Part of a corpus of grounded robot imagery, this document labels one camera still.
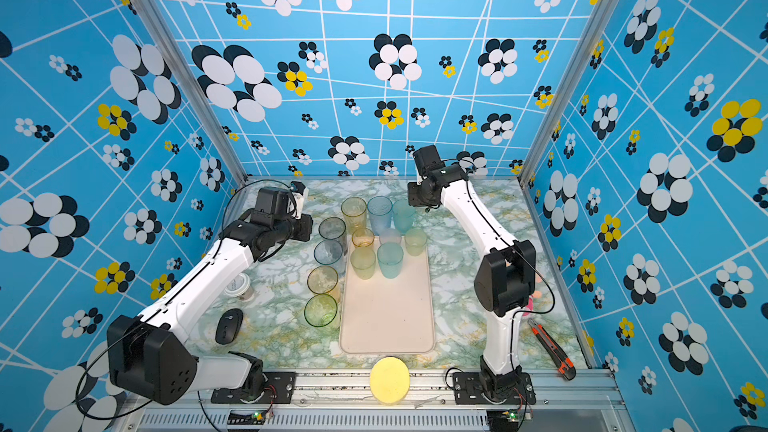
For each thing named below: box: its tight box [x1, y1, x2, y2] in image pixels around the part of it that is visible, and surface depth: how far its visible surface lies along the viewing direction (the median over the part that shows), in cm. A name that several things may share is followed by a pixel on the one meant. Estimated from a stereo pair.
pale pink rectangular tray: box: [340, 237, 436, 354], surface depth 90 cm
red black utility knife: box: [528, 319, 577, 381], surface depth 79 cm
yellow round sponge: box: [370, 356, 411, 405], surface depth 74 cm
